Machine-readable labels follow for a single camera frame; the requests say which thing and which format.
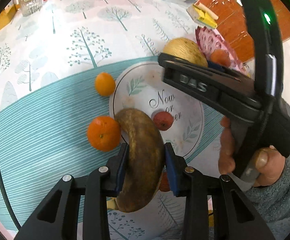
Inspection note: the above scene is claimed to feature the small red fruit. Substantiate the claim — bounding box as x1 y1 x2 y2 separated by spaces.
159 171 170 192
153 111 174 131

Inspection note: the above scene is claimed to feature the small orange tangerine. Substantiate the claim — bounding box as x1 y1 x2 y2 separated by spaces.
95 72 116 96

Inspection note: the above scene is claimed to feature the large orange tangerine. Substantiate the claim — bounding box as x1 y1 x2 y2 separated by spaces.
87 116 121 152

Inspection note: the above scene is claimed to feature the brown overripe banana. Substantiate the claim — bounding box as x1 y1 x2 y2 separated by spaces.
115 108 165 213

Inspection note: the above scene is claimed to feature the right hand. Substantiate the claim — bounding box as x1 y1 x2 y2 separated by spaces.
218 116 286 188

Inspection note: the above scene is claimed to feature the yellow pear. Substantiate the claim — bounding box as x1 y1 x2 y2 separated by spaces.
162 37 208 67

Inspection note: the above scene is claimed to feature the pink glass fruit bowl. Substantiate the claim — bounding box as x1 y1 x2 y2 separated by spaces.
195 27 252 77

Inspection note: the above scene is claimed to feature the grey fleece right sleeve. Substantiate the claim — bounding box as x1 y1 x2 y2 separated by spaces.
246 146 290 239

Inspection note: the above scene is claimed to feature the yellow tissue pack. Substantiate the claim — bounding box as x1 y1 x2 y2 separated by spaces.
186 5 218 29

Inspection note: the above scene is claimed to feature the tree print tablecloth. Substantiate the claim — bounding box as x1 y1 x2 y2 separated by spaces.
0 0 196 224

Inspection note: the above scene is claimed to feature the clear glass cup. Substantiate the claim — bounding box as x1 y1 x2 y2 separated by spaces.
19 0 42 17

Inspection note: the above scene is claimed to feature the yellow flat box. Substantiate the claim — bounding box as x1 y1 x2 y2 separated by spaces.
0 4 16 30

